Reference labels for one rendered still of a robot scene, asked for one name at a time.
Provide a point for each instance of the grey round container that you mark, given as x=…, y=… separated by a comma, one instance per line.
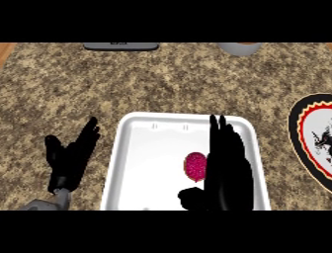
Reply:
x=239, y=48

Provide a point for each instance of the dragon print plate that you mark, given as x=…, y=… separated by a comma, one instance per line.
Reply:
x=331, y=145

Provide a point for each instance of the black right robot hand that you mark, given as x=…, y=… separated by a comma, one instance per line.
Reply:
x=227, y=171

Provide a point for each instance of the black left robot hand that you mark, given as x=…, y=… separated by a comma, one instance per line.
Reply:
x=71, y=158

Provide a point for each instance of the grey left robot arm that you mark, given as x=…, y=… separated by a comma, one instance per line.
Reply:
x=51, y=201

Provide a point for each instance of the dark grey flat appliance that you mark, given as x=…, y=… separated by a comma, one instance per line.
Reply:
x=121, y=46

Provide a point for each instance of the white plastic tray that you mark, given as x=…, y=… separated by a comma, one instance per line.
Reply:
x=153, y=158

